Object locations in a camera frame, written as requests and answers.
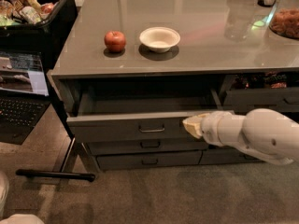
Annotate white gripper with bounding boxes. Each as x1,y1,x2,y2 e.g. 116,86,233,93
182,111,231,147

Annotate grey drawer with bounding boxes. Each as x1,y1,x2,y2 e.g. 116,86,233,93
96,150,202,170
200,148,260,165
87,138,208,155
67,90,221,143
223,87,299,113

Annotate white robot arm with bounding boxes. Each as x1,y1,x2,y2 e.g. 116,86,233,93
182,108,299,165

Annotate grey drawer cabinet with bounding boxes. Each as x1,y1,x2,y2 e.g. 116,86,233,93
51,0,299,170

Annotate white paper bowl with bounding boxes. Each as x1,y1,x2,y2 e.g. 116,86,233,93
139,27,180,53

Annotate red apple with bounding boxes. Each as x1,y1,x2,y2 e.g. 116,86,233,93
104,31,126,53

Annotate black stand foot bar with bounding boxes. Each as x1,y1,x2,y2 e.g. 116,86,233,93
16,169,95,182

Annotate jar of pretzels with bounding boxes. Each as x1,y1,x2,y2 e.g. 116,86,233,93
269,0,299,39

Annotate black laptop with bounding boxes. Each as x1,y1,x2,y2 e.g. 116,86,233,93
0,50,50,145

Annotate black bin of snacks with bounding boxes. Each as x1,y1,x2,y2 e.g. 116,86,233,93
0,0,78,53

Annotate white object bottom left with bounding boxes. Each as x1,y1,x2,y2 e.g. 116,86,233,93
0,172,45,224

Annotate metal drawer handle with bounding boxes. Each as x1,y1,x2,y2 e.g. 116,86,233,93
138,125,165,133

